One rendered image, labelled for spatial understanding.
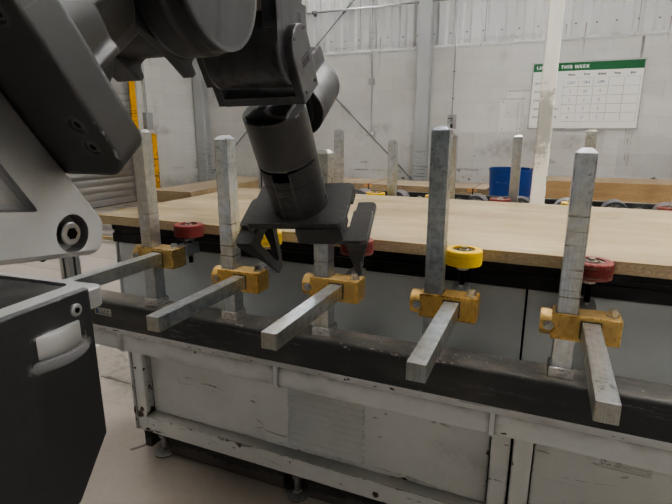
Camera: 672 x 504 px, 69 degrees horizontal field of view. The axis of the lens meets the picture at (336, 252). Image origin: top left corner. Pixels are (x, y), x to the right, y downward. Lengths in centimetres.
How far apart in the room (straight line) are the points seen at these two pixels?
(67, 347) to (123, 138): 22
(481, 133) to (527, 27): 159
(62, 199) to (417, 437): 133
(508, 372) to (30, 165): 93
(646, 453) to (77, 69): 111
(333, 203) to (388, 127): 800
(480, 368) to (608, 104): 725
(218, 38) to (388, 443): 135
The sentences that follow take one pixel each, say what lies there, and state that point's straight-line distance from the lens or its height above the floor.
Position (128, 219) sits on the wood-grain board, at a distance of 162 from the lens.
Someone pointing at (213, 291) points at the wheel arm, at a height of 82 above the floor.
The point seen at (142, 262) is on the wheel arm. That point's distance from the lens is 128.
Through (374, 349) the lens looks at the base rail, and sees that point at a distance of 107.
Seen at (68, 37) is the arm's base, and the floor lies 119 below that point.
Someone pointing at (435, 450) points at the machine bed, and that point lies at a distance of 149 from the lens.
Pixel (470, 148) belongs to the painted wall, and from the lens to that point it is 818.
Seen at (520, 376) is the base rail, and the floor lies 70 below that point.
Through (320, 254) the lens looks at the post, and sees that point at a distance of 107.
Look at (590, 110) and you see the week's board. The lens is 810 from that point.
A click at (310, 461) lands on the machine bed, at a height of 17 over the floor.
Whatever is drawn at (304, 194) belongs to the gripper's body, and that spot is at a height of 110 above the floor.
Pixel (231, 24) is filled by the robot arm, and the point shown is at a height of 121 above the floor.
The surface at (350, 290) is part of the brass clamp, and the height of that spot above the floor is 82.
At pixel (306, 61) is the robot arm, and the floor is 121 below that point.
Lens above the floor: 116
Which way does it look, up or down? 14 degrees down
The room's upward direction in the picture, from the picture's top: straight up
